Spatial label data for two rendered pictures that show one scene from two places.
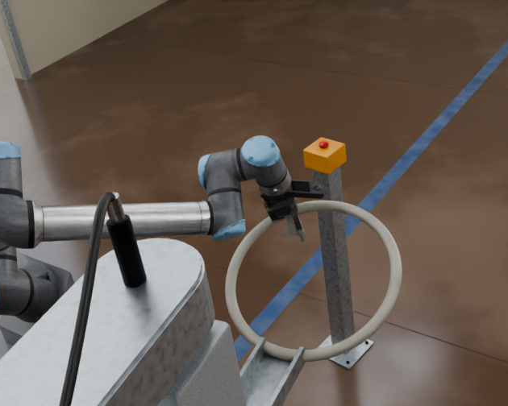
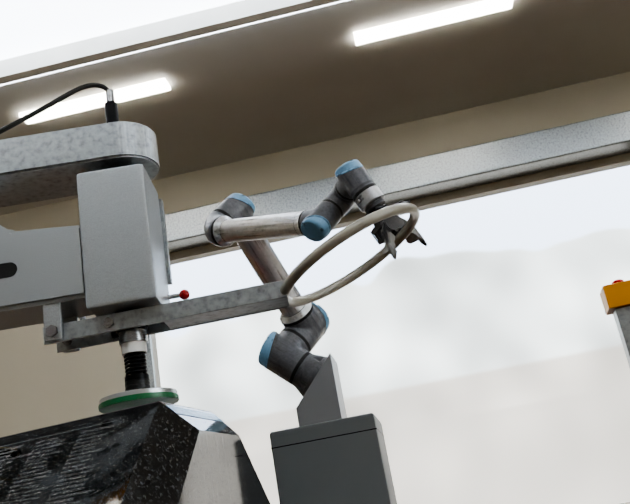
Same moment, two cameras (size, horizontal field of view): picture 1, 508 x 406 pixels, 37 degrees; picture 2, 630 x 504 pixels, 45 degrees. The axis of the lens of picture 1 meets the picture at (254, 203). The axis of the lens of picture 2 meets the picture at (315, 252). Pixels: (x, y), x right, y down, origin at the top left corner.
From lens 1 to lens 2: 2.72 m
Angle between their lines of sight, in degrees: 74
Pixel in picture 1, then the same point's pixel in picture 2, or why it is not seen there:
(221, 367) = (123, 183)
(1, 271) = (284, 337)
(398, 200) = not seen: outside the picture
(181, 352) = (86, 148)
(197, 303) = (109, 131)
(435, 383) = not seen: outside the picture
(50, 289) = (315, 365)
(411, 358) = not seen: outside the picture
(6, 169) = (227, 202)
